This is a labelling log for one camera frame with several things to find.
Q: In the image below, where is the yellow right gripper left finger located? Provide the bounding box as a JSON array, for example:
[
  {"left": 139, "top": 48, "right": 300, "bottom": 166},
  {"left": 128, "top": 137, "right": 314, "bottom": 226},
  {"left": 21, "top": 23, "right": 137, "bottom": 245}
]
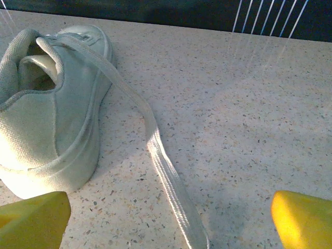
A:
[{"left": 0, "top": 191, "right": 72, "bottom": 249}]

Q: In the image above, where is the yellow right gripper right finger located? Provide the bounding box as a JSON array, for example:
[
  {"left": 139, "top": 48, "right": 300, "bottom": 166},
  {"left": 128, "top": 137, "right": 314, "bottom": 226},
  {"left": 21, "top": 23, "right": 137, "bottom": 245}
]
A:
[{"left": 270, "top": 190, "right": 332, "bottom": 249}]

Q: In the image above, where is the white shoelace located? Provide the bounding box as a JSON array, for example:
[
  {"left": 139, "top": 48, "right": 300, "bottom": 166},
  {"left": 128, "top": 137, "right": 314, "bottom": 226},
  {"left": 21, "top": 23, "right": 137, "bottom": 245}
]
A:
[{"left": 35, "top": 35, "right": 210, "bottom": 249}]

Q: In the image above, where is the white canvas sneaker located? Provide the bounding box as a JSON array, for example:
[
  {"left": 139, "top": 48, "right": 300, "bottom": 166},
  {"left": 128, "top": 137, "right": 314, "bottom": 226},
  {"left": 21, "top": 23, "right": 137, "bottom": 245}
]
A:
[{"left": 0, "top": 24, "right": 117, "bottom": 200}]

